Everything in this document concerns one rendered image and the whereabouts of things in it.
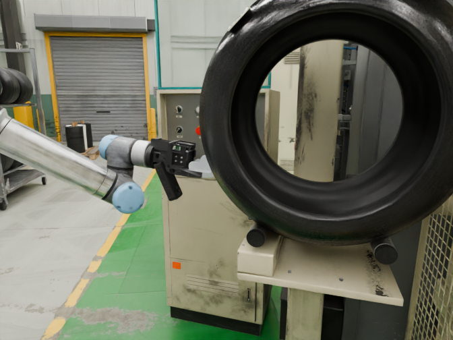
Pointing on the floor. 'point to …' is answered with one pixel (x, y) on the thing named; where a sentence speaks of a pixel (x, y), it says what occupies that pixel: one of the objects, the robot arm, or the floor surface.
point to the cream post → (315, 158)
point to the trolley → (11, 98)
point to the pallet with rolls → (81, 139)
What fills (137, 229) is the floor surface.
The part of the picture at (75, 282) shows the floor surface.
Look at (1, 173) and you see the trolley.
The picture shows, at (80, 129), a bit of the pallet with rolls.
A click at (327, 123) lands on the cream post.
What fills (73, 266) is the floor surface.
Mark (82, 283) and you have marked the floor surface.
